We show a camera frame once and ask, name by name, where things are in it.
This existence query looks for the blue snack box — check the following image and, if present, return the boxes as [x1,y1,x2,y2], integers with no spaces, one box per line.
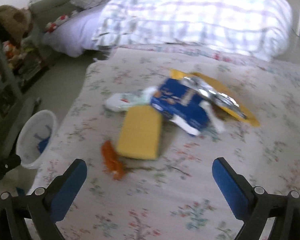
[150,77,211,137]

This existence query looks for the white trash bin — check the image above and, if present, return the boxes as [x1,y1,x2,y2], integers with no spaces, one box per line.
[16,110,58,170]

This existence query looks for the yellow sponge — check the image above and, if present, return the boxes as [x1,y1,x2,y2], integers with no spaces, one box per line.
[116,105,162,160]

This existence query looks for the lavender bed sheet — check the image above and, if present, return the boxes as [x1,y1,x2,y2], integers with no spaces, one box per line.
[42,4,105,57]

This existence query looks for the floral bed quilt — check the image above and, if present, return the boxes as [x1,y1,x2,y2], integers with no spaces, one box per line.
[25,43,300,240]

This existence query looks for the crumpled white plastic bottle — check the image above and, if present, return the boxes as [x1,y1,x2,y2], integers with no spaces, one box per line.
[104,86,157,112]

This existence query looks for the cluttered toy shelf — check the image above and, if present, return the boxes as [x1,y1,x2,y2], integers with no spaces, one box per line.
[2,37,49,93]

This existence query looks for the red white plush toy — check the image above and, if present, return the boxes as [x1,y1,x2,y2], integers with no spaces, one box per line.
[45,15,70,33]

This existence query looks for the yellow paper envelope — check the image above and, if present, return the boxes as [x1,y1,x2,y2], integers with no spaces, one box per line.
[170,69,260,127]

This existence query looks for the plaid folded duvet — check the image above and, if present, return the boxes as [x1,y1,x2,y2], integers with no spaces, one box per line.
[92,0,292,61]

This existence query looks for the silver foil wrapper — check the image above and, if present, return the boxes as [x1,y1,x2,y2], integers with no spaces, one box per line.
[181,76,248,120]

